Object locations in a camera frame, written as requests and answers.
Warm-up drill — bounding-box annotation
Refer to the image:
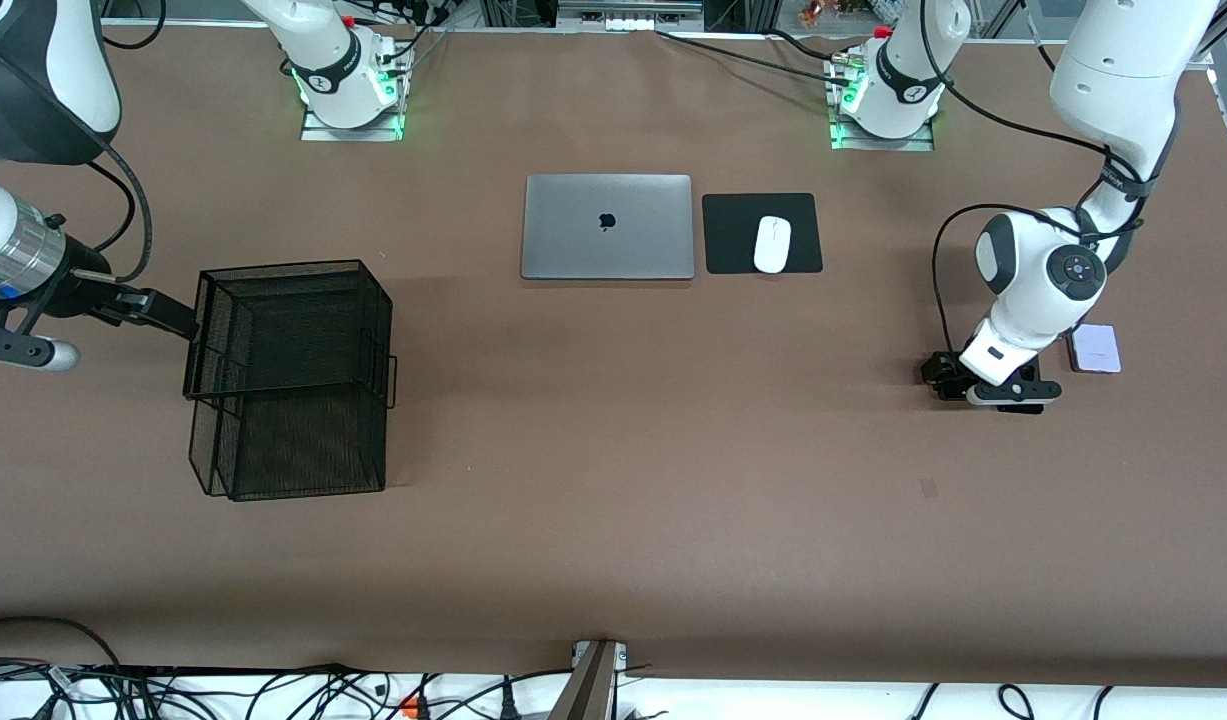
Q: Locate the long black slab phone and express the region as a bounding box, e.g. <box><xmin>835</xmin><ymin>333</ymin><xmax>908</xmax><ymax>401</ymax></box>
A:
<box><xmin>995</xmin><ymin>355</ymin><xmax>1045</xmax><ymax>415</ymax></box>

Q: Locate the lavender flip phone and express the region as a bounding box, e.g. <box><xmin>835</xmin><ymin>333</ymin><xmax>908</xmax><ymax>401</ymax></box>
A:
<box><xmin>1068</xmin><ymin>323</ymin><xmax>1123</xmax><ymax>375</ymax></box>

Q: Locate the white computer mouse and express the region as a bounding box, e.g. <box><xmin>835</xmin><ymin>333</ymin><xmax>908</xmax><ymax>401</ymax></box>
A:
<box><xmin>753</xmin><ymin>215</ymin><xmax>792</xmax><ymax>274</ymax></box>

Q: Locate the black mouse pad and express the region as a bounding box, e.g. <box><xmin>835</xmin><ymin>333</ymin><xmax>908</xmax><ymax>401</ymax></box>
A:
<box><xmin>702</xmin><ymin>193</ymin><xmax>824</xmax><ymax>275</ymax></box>

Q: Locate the black mesh two-tier tray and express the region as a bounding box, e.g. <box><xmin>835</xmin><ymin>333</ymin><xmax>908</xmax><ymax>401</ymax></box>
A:
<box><xmin>183</xmin><ymin>260</ymin><xmax>398</xmax><ymax>502</ymax></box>

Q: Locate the silver closed laptop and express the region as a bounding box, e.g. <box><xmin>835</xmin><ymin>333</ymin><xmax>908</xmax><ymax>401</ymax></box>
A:
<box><xmin>521</xmin><ymin>174</ymin><xmax>695</xmax><ymax>281</ymax></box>

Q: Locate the white power strip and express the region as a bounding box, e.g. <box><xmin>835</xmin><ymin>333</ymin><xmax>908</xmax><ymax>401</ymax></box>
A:
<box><xmin>558</xmin><ymin>0</ymin><xmax>704</xmax><ymax>31</ymax></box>

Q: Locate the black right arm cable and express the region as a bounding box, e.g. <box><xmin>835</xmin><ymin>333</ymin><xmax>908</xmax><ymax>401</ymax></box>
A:
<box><xmin>83</xmin><ymin>135</ymin><xmax>154</xmax><ymax>283</ymax></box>

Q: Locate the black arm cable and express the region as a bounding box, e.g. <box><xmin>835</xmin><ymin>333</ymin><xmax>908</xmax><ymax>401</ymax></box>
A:
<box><xmin>918</xmin><ymin>0</ymin><xmax>1164</xmax><ymax>351</ymax></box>
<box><xmin>83</xmin><ymin>135</ymin><xmax>154</xmax><ymax>283</ymax></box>

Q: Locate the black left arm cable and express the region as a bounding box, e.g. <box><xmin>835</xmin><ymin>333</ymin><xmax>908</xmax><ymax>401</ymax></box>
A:
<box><xmin>918</xmin><ymin>0</ymin><xmax>1164</xmax><ymax>351</ymax></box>

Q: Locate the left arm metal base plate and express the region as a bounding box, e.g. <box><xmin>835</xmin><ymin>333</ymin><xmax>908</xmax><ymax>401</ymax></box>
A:
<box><xmin>830</xmin><ymin>118</ymin><xmax>936</xmax><ymax>153</ymax></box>

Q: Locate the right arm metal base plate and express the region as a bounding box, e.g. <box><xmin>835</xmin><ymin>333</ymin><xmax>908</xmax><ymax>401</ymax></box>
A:
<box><xmin>301</xmin><ymin>100</ymin><xmax>406</xmax><ymax>143</ymax></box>

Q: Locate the black looped floor cable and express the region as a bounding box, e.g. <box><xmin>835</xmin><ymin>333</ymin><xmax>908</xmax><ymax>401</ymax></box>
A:
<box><xmin>0</xmin><ymin>616</ymin><xmax>124</xmax><ymax>673</ymax></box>

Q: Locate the short black table cable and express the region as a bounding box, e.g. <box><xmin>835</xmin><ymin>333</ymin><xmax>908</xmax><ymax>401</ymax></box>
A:
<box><xmin>763</xmin><ymin>30</ymin><xmax>839</xmax><ymax>63</ymax></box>

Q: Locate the long black table cable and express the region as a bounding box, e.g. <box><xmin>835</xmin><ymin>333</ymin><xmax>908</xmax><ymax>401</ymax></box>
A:
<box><xmin>656</xmin><ymin>30</ymin><xmax>854</xmax><ymax>81</ymax></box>

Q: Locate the grey metal camera bracket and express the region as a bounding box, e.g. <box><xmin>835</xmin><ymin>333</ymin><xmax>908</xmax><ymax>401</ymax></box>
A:
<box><xmin>548</xmin><ymin>640</ymin><xmax>629</xmax><ymax>720</ymax></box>

